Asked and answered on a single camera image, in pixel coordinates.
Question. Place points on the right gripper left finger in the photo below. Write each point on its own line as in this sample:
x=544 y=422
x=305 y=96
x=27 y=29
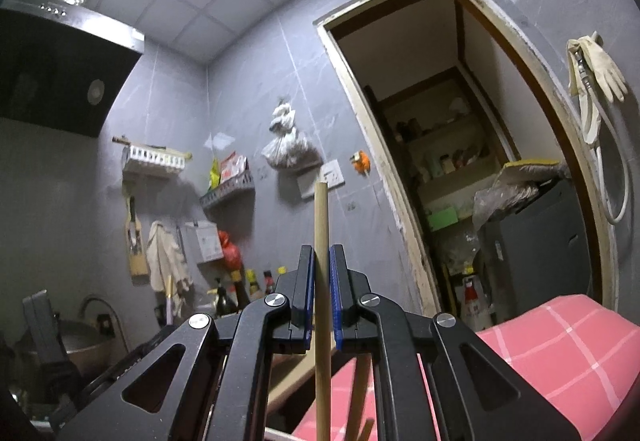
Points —
x=208 y=379

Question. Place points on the white rubber gloves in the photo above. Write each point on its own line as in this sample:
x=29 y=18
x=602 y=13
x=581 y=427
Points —
x=607 y=74

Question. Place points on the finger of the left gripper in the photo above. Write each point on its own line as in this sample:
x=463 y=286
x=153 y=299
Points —
x=60 y=374

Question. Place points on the black cabinet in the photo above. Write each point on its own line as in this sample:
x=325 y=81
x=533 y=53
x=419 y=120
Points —
x=536 y=251

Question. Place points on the grey wall shelf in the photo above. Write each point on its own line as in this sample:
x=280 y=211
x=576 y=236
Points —
x=231 y=188

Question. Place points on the white wall basket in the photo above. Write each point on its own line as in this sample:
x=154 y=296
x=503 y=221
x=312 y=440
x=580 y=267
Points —
x=157 y=161

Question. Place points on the dark wine bottle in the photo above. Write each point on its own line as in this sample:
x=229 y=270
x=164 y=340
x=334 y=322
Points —
x=224 y=303

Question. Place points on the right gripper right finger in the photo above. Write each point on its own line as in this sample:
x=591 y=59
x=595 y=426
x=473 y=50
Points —
x=434 y=378

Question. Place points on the wooden knife holder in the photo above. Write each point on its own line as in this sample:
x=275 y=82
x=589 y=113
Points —
x=138 y=267

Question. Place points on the sink faucet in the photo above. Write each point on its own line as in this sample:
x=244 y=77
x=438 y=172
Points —
x=107 y=319

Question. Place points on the white metal wall box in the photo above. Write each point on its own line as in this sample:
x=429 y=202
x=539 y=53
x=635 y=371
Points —
x=203 y=241

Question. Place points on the wall switch panel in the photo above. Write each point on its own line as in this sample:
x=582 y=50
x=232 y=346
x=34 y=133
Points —
x=329 y=173

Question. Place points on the plain wooden chopstick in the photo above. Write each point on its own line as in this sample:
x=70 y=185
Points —
x=323 y=313
x=358 y=397
x=366 y=430

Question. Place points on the black wok with lid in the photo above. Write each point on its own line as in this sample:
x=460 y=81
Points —
x=87 y=348

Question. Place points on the white plastic utensil caddy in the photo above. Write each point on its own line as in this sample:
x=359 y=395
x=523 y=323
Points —
x=271 y=434

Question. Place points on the hanging plastic bag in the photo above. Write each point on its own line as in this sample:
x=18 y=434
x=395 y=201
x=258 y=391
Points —
x=290 y=150

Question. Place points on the wooden door frame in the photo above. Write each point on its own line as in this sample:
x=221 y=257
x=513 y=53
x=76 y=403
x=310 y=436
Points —
x=554 y=101

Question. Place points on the pink checkered tablecloth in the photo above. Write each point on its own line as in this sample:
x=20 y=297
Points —
x=583 y=358

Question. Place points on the hanging white towel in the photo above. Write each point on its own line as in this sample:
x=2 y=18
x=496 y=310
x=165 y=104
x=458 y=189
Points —
x=169 y=272

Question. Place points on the dark soy sauce bottle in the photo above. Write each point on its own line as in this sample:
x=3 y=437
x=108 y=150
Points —
x=240 y=290

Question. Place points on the black range hood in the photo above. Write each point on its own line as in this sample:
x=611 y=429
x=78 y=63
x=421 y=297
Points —
x=63 y=66

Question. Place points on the red plastic bag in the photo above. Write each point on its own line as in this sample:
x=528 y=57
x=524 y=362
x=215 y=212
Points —
x=231 y=254

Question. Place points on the orange wall hook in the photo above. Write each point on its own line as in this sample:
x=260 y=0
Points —
x=361 y=162

